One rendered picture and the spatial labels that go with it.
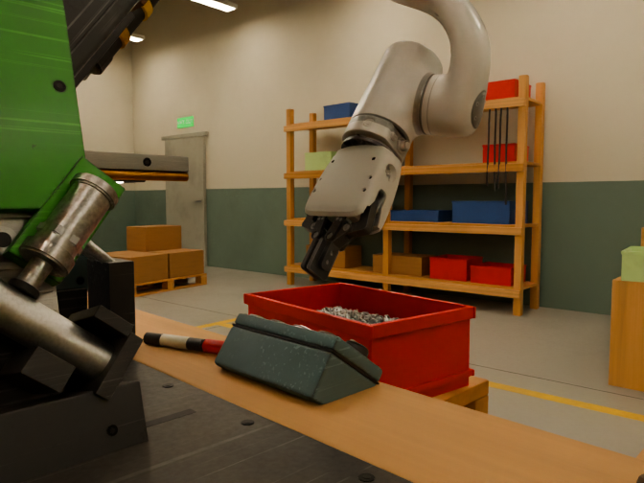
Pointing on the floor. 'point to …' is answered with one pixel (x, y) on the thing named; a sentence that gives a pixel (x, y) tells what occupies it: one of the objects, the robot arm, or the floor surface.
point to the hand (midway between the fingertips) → (319, 259)
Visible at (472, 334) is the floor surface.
